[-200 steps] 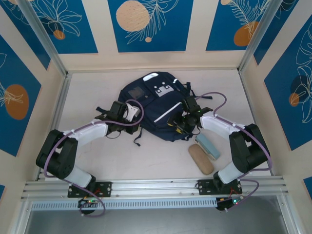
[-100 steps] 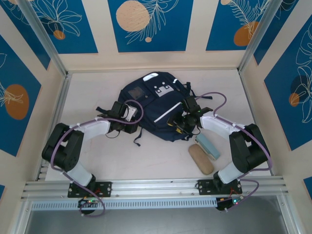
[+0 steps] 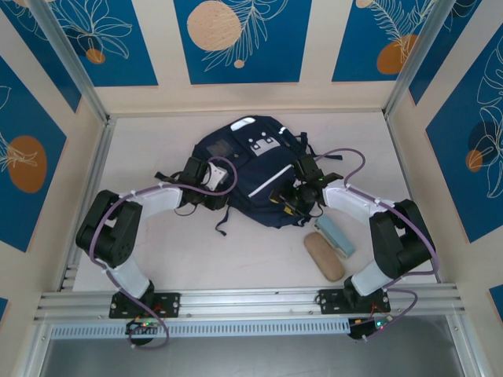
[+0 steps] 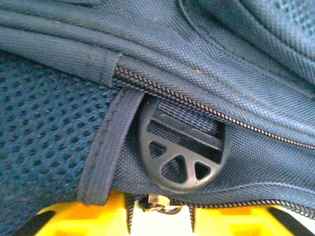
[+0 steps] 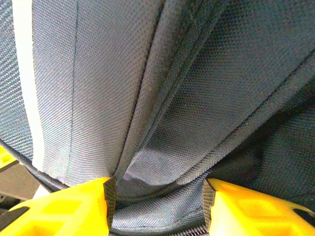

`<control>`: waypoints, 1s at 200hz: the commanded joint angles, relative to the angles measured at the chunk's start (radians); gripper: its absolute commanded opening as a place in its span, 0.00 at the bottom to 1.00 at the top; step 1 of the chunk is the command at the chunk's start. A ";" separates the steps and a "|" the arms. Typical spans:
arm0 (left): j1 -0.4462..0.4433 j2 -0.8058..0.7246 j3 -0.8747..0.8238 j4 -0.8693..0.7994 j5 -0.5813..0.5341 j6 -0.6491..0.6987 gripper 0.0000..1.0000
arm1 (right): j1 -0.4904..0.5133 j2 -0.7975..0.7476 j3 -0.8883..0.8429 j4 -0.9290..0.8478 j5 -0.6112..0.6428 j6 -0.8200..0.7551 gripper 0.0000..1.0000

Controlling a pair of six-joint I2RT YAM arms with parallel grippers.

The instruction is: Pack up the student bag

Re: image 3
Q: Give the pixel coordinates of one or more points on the navy blue backpack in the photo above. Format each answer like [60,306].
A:
[255,173]

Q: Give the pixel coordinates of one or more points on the beige glasses case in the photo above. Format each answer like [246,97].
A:
[324,257]

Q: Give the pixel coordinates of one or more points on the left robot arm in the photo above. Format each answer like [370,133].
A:
[110,231]

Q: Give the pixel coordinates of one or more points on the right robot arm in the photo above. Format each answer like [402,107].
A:
[404,243]

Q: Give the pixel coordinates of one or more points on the light blue pencil case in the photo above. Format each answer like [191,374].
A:
[336,235]

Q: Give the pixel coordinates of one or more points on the grey metal shelf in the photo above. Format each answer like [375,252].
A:
[251,359]

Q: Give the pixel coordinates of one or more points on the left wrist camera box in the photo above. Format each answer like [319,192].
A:
[216,176]

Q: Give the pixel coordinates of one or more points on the left aluminium table rail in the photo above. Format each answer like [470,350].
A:
[98,165]

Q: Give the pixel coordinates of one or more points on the aluminium table rail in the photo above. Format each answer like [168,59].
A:
[397,149]
[98,165]

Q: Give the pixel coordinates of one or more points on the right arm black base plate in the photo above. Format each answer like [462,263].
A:
[330,300]

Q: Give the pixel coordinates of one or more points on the aluminium mounting rail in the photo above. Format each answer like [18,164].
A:
[251,300]

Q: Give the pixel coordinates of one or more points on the right aluminium table rail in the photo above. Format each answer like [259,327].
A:
[397,149]

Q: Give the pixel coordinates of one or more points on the blue floral wall panel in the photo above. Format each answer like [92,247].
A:
[440,47]
[497,298]
[3,310]
[35,31]
[452,176]
[129,59]
[275,59]
[353,47]
[23,216]

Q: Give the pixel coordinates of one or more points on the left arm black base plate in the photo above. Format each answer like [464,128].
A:
[173,304]

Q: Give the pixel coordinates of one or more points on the left aluminium frame post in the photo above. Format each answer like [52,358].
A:
[67,51]

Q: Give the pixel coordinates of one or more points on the aluminium frame post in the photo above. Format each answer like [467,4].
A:
[412,55]
[67,51]

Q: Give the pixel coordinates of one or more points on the right aluminium frame post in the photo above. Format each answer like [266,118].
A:
[412,55]

